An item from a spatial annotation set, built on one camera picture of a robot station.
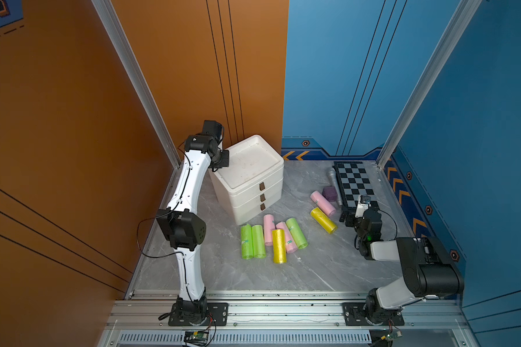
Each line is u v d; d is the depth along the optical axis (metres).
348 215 0.85
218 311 0.74
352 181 1.09
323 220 0.94
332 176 1.10
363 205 0.81
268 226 0.91
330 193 1.02
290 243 0.86
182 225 0.52
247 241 0.87
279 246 0.85
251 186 0.81
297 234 0.89
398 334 0.68
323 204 0.99
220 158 0.74
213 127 0.67
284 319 0.73
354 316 0.72
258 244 0.87
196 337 0.72
